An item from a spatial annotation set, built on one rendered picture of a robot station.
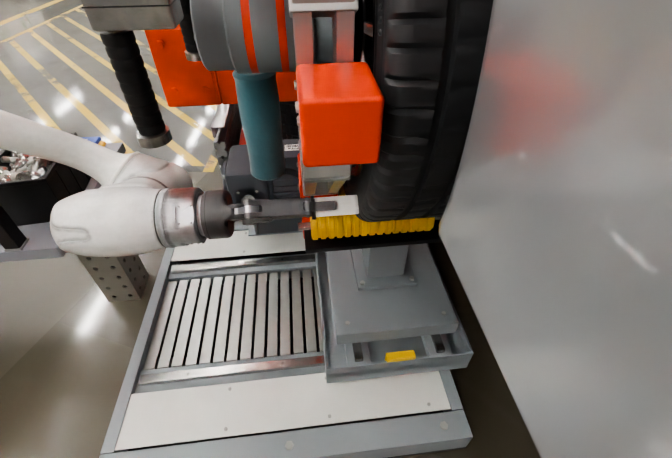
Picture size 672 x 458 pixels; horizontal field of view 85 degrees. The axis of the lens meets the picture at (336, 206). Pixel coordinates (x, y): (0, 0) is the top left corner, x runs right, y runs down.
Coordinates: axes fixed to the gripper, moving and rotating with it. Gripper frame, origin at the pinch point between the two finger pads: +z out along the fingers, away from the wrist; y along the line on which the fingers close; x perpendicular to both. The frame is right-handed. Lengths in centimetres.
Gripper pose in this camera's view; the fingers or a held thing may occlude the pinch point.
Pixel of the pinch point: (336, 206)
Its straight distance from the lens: 58.4
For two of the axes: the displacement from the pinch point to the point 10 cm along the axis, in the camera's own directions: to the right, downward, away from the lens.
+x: -0.8, -9.9, 0.7
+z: 9.9, -0.7, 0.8
